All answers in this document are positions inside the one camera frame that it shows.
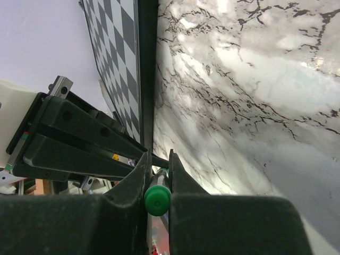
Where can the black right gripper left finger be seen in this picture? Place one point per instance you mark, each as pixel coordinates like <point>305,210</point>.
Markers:
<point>115,222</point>

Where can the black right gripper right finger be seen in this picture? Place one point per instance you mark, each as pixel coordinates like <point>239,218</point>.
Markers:
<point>201,223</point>

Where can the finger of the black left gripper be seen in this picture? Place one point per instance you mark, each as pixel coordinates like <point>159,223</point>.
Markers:
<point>47,153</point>
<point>66,117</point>

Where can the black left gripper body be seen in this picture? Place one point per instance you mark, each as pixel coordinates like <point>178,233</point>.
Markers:
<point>31,125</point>

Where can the white green whiteboard marker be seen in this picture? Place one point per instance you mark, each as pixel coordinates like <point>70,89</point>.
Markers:
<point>157,201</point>

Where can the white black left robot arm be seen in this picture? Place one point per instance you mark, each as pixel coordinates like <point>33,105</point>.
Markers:
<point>14,99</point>

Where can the black white chessboard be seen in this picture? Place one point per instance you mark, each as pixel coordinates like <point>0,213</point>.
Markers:
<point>123,37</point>

